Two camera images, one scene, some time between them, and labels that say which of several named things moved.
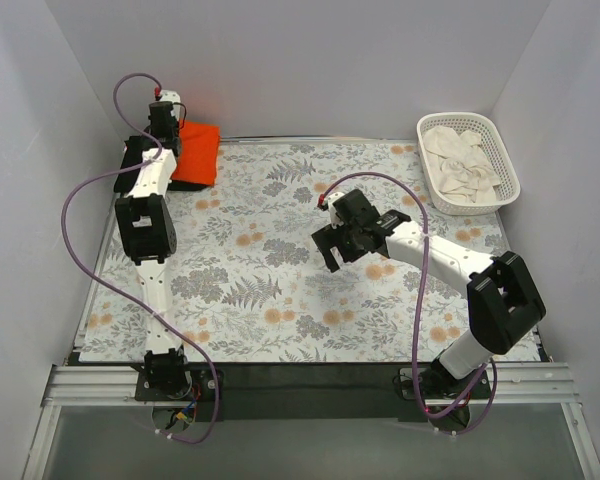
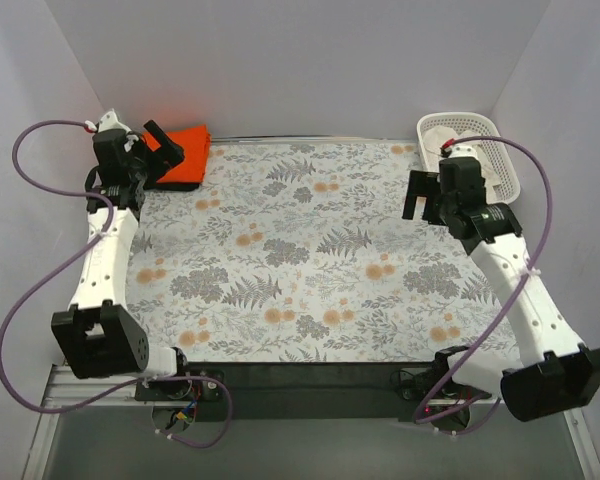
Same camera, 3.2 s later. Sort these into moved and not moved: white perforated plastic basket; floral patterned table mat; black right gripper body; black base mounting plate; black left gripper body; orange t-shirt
Moved: black left gripper body; black right gripper body; orange t-shirt
Not moved: black base mounting plate; white perforated plastic basket; floral patterned table mat
